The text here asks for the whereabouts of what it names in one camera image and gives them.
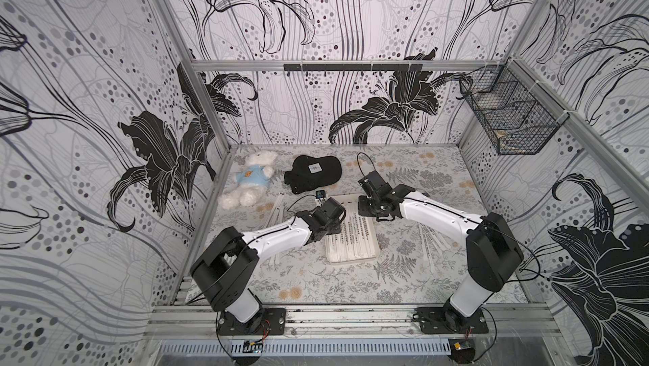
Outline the white teddy bear blue shirt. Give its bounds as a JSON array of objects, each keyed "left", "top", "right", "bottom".
[{"left": 218, "top": 151, "right": 278, "bottom": 210}]

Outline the white cable duct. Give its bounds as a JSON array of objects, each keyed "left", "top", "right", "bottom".
[{"left": 158, "top": 337, "right": 451, "bottom": 358}]

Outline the white storage tray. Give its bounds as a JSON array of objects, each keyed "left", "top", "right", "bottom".
[{"left": 323, "top": 195, "right": 380, "bottom": 266}]

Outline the black cap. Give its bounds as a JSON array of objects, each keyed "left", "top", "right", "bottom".
[{"left": 284, "top": 155, "right": 342, "bottom": 195}]

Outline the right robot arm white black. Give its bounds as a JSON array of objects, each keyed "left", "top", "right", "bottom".
[{"left": 358, "top": 171, "right": 523, "bottom": 321}]

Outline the black wall bar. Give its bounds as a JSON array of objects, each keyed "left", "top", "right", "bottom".
[{"left": 282, "top": 63, "right": 424, "bottom": 72}]

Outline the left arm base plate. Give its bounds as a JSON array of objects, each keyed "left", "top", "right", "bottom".
[{"left": 216, "top": 308, "right": 287, "bottom": 337}]

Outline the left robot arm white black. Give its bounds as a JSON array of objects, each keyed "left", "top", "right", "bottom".
[{"left": 190, "top": 198, "right": 346, "bottom": 330}]

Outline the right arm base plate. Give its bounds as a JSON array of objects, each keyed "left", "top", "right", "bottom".
[{"left": 412, "top": 306, "right": 489, "bottom": 335}]

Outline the left pile wrapped straw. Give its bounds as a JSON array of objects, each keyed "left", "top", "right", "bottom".
[{"left": 269, "top": 193, "right": 285, "bottom": 226}]

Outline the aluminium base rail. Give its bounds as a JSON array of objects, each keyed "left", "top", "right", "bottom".
[{"left": 144, "top": 303, "right": 561, "bottom": 339}]

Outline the black wire basket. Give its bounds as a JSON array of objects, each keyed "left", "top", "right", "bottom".
[{"left": 460, "top": 65, "right": 569, "bottom": 156}]

